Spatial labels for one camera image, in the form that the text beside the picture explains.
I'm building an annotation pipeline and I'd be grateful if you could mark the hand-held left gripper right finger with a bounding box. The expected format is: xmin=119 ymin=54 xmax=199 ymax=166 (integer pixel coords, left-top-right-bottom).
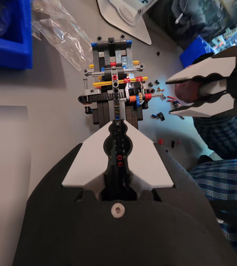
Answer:
xmin=122 ymin=120 xmax=174 ymax=194

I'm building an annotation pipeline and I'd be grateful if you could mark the black lego set box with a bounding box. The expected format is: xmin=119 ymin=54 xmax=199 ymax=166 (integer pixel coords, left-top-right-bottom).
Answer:
xmin=152 ymin=0 xmax=237 ymax=48

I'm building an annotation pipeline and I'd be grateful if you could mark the flat clear plastic bag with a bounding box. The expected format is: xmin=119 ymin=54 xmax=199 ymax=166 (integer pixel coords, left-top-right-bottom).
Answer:
xmin=31 ymin=0 xmax=94 ymax=71

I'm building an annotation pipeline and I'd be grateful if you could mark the person's plaid shirt torso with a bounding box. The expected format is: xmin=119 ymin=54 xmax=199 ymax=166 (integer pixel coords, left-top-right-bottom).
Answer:
xmin=188 ymin=156 xmax=237 ymax=266

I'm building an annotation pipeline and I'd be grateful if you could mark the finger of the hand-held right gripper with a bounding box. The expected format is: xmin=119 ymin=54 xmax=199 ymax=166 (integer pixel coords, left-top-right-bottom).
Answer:
xmin=168 ymin=80 xmax=235 ymax=119
xmin=165 ymin=56 xmax=237 ymax=85

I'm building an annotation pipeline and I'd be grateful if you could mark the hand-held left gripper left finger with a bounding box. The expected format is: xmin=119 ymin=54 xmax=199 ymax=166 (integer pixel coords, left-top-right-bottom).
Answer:
xmin=61 ymin=120 xmax=113 ymax=201

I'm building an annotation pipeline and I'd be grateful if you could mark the blue storage box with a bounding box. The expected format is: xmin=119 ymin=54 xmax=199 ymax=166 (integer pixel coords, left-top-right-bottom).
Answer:
xmin=179 ymin=35 xmax=215 ymax=68

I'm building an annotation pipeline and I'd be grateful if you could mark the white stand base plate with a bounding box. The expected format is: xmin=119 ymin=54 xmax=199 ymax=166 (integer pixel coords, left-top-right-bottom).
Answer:
xmin=97 ymin=0 xmax=152 ymax=46

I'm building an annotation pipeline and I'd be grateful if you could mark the person's right hand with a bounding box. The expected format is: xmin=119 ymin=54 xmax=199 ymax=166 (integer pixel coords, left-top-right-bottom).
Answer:
xmin=174 ymin=80 xmax=203 ymax=103

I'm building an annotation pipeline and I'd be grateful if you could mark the multicoloured lego vehicle model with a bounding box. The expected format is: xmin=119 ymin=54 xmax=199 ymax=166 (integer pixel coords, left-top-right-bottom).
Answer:
xmin=78 ymin=36 xmax=165 ymax=191

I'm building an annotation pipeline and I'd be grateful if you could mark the blue plastic bin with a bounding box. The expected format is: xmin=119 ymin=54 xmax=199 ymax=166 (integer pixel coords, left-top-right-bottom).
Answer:
xmin=0 ymin=0 xmax=33 ymax=70

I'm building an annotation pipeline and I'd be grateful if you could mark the person's right forearm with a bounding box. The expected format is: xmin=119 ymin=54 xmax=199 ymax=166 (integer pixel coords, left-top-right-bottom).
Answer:
xmin=193 ymin=113 xmax=237 ymax=160

